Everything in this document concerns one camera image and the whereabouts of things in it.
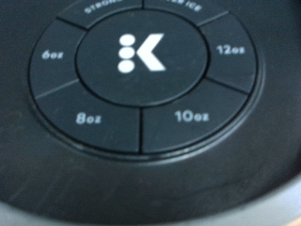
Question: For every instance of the black Keurig coffee machine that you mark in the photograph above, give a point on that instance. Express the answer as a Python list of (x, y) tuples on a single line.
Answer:
[(141, 94)]

